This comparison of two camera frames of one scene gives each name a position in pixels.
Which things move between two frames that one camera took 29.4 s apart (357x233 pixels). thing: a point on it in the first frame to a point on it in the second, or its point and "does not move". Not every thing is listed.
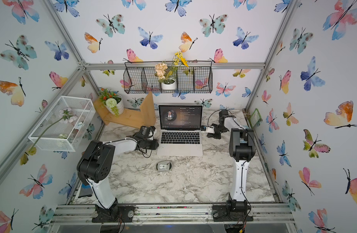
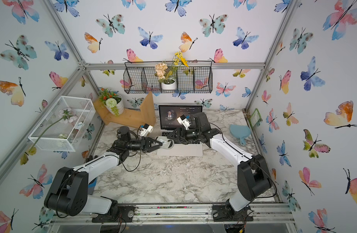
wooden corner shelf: x=136 y=118 does not move
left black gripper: x=154 y=146 does not move
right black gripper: x=215 y=135 to x=182 y=133
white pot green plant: x=112 y=100 does not move
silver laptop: x=180 y=126 does not move
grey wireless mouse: x=164 y=166 to x=167 y=144
